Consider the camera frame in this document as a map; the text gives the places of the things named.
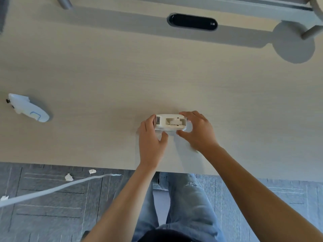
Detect white tape dispenser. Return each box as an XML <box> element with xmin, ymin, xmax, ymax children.
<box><xmin>154</xmin><ymin>113</ymin><xmax>189</xmax><ymax>131</ymax></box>

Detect blue ripped jeans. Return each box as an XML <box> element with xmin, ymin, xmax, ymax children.
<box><xmin>131</xmin><ymin>172</ymin><xmax>225</xmax><ymax>242</ymax></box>

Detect person's left hand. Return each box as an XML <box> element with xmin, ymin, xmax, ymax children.
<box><xmin>138</xmin><ymin>114</ymin><xmax>169</xmax><ymax>167</ymax></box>

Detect black oval cable grommet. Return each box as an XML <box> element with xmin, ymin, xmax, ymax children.
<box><xmin>167</xmin><ymin>13</ymin><xmax>218</xmax><ymax>31</ymax></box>

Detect black shirt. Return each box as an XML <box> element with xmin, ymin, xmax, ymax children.
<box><xmin>144</xmin><ymin>229</ymin><xmax>188</xmax><ymax>242</ymax></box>

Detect long white tape strip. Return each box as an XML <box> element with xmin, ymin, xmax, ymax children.
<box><xmin>0</xmin><ymin>173</ymin><xmax>122</xmax><ymax>207</ymax></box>

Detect grey metal pole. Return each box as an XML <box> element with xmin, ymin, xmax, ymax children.
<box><xmin>301</xmin><ymin>25</ymin><xmax>323</xmax><ymax>40</ymax></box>
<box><xmin>55</xmin><ymin>0</ymin><xmax>74</xmax><ymax>10</ymax></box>

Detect person's right hand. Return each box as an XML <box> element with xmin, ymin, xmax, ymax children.
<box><xmin>176</xmin><ymin>110</ymin><xmax>223</xmax><ymax>154</ymax></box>

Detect person's right forearm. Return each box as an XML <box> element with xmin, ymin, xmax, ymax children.
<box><xmin>202</xmin><ymin>146</ymin><xmax>323</xmax><ymax>242</ymax></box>

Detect white frame bar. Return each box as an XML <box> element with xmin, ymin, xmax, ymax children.
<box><xmin>71</xmin><ymin>0</ymin><xmax>314</xmax><ymax>11</ymax></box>

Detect white handheld controller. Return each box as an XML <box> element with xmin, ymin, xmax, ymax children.
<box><xmin>5</xmin><ymin>93</ymin><xmax>50</xmax><ymax>123</ymax></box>

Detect person's left forearm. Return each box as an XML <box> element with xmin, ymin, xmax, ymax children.
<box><xmin>83</xmin><ymin>161</ymin><xmax>157</xmax><ymax>242</ymax></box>

